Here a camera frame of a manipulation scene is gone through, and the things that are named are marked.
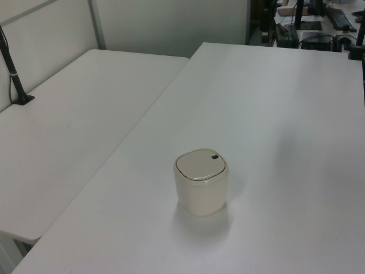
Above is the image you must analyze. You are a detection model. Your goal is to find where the cream trash bin lid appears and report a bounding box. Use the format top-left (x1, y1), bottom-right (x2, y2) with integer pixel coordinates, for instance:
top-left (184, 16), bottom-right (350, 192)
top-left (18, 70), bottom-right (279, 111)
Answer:
top-left (175, 148), bottom-right (228, 182)

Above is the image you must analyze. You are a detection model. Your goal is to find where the cream plastic trash bin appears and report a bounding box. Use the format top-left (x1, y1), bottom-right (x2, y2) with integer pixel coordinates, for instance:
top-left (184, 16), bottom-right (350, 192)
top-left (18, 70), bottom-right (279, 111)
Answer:
top-left (173, 147), bottom-right (230, 217)

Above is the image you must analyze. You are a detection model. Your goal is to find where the white side table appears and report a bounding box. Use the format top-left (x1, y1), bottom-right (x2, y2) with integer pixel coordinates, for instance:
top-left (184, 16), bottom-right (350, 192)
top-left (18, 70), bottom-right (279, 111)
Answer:
top-left (0, 49), bottom-right (190, 245)

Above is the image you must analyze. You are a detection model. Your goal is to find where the black box with green label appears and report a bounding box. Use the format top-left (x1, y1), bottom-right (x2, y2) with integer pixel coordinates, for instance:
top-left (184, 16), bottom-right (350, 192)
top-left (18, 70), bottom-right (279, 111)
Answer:
top-left (274, 23), bottom-right (300, 48)

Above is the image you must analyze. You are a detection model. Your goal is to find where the black electronics box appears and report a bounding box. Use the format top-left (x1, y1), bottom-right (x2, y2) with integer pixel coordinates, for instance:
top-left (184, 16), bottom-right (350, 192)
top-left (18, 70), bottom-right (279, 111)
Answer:
top-left (300, 31), bottom-right (335, 51)

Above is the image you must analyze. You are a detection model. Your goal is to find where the black monitor stand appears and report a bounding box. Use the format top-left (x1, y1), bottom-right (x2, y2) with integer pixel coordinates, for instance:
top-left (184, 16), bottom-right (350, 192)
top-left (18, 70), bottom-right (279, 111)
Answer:
top-left (294, 0), bottom-right (323, 31)

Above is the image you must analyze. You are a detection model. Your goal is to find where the black computer keyboard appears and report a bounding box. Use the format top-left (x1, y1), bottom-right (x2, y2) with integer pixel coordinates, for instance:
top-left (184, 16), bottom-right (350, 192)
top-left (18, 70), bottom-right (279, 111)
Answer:
top-left (327, 5), bottom-right (358, 33)

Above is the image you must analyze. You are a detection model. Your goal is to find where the grey metal partition frame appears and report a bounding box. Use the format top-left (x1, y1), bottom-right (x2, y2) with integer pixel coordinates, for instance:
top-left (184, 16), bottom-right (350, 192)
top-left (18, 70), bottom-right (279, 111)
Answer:
top-left (0, 0), bottom-right (107, 50)

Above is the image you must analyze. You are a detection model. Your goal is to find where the black upright post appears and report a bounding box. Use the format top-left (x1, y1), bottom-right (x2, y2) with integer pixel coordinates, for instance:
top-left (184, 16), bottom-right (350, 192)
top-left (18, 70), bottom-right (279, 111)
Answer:
top-left (259, 0), bottom-right (276, 44)

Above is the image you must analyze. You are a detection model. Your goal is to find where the black camera stand pole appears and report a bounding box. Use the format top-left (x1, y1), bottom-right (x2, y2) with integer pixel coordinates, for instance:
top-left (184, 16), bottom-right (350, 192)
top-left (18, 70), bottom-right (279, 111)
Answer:
top-left (0, 25), bottom-right (35, 107)

